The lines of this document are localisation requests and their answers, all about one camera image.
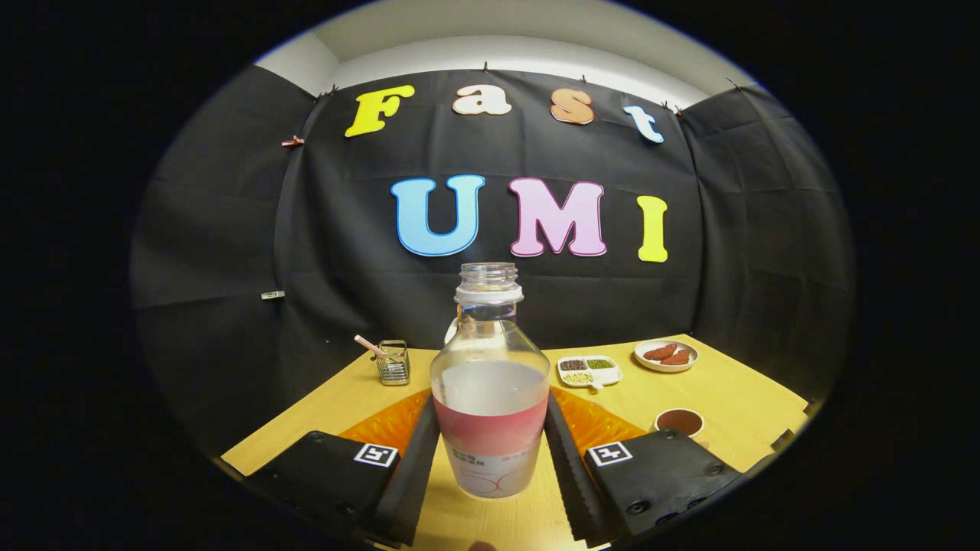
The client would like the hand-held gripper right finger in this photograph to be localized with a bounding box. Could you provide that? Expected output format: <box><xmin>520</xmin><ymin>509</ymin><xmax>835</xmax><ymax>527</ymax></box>
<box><xmin>544</xmin><ymin>386</ymin><xmax>742</xmax><ymax>549</ymax></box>

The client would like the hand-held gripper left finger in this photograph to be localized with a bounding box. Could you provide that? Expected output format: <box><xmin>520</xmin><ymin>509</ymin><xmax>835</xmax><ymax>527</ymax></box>
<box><xmin>245</xmin><ymin>389</ymin><xmax>443</xmax><ymax>548</ymax></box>

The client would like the clear juice bottle red label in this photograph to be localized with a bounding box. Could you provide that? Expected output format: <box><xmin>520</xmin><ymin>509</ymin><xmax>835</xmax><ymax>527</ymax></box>
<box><xmin>430</xmin><ymin>262</ymin><xmax>551</xmax><ymax>500</ymax></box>

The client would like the beige cup with wooden handle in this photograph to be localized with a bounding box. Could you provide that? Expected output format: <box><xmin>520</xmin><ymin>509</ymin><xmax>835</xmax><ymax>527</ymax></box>
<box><xmin>654</xmin><ymin>408</ymin><xmax>705</xmax><ymax>439</ymax></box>

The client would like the wooden table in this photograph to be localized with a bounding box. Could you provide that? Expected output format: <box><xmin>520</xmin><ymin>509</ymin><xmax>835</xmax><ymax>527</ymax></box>
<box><xmin>220</xmin><ymin>334</ymin><xmax>811</xmax><ymax>551</ymax></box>

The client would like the white divided bean dish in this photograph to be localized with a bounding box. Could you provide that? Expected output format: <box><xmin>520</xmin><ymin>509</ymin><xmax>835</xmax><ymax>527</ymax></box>
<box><xmin>557</xmin><ymin>355</ymin><xmax>623</xmax><ymax>391</ymax></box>

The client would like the round white plate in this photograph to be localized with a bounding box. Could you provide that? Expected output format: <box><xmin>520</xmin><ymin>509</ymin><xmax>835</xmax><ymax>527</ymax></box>
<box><xmin>634</xmin><ymin>339</ymin><xmax>699</xmax><ymax>373</ymax></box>

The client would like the black backdrop cloth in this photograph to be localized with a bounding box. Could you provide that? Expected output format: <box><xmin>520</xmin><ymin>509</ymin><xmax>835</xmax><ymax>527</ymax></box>
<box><xmin>130</xmin><ymin>65</ymin><xmax>854</xmax><ymax>460</ymax></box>

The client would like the metal wire holder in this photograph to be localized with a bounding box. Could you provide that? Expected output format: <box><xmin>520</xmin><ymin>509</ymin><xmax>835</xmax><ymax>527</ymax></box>
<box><xmin>377</xmin><ymin>340</ymin><xmax>411</xmax><ymax>386</ymax></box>

